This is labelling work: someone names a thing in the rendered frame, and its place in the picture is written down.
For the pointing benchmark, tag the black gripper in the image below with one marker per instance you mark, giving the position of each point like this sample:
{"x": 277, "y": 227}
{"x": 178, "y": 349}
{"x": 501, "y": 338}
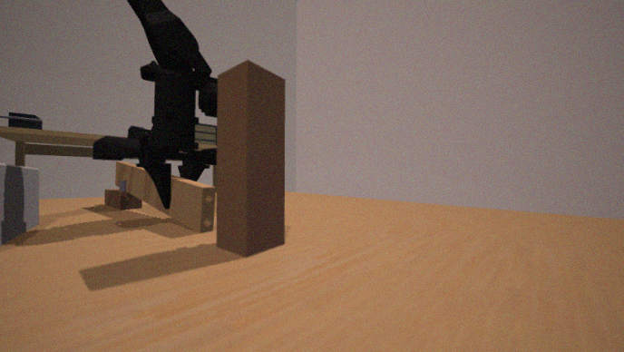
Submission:
{"x": 174, "y": 129}

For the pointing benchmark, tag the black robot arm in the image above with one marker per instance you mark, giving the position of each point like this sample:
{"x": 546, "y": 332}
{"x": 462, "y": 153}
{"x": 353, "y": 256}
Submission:
{"x": 177, "y": 52}

